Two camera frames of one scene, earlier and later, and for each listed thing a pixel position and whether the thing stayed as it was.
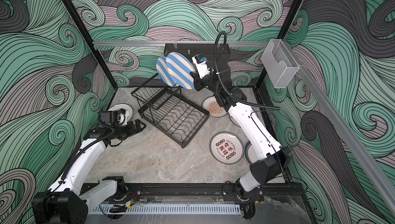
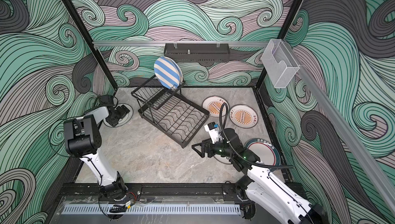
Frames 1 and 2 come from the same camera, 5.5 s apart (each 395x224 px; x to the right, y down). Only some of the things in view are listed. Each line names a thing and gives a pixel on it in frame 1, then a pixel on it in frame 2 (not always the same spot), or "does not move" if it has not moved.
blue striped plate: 180,68 -> 167,72
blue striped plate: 163,73 -> 181,72
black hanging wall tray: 215,53 does not move
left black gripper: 132,131 -> 122,112
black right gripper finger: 198,84 -> 200,144
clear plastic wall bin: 280,62 does not move
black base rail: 145,193 does not move
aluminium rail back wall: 146,43 does not move
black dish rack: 170,110 does not move
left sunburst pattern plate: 212,106 does not move
